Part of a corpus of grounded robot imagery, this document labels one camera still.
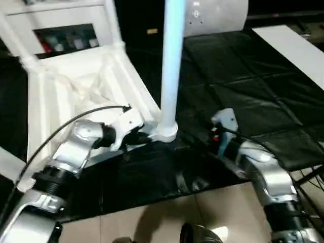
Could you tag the black stand foot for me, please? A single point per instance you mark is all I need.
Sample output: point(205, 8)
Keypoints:
point(306, 29)

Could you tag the white cabinet with glass doors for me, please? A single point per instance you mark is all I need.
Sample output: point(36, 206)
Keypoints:
point(63, 15)

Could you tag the white plastic table leg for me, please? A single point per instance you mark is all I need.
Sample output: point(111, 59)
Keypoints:
point(10, 162)
point(17, 40)
point(112, 25)
point(172, 63)

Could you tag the red bottle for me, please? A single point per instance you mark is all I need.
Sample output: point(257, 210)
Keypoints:
point(44, 44)

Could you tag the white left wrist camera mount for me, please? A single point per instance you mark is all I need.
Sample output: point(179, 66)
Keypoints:
point(129, 121)

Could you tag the small white jar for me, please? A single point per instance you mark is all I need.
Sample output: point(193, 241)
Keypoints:
point(93, 43)
point(58, 46)
point(78, 43)

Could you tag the white flat board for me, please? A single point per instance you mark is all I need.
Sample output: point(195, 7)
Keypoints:
point(291, 50)

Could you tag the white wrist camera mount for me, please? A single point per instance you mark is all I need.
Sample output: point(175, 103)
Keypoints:
point(129, 121)
point(227, 119)

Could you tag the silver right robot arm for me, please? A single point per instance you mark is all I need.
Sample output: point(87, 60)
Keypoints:
point(268, 172)

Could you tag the small brown cork piece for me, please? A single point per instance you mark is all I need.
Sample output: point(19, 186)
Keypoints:
point(152, 31)

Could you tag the grey printed cushion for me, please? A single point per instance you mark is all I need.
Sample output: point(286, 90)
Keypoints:
point(217, 17)

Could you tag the black flat bar device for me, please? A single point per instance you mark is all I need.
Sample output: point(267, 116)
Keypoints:
point(278, 16)

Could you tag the white plastic table top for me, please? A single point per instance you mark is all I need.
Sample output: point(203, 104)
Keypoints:
point(63, 83)

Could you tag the black work mat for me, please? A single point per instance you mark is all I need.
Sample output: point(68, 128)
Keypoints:
point(253, 88)

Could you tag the black sofa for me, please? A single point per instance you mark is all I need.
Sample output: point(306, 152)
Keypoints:
point(136, 15)

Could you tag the black tripod leg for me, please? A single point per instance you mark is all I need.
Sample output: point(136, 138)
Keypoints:
point(308, 174)

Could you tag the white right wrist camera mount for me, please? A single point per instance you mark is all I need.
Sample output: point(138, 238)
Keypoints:
point(227, 119)

